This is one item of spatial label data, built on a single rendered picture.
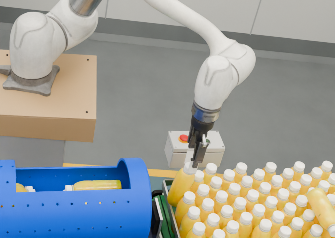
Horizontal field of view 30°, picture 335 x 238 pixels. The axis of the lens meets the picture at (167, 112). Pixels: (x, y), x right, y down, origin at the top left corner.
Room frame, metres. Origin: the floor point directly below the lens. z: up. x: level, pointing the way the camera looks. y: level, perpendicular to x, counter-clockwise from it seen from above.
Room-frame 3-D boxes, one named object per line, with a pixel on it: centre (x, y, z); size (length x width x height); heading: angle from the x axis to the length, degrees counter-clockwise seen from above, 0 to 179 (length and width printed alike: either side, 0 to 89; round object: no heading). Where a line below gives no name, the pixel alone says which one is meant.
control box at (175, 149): (1.80, -0.13, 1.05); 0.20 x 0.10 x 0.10; 110
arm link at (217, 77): (1.60, -0.12, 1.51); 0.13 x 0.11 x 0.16; 155
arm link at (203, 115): (1.59, -0.12, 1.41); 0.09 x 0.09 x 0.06
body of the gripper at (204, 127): (1.59, -0.12, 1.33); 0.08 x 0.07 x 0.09; 20
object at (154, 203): (1.46, -0.04, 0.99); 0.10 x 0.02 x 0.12; 20
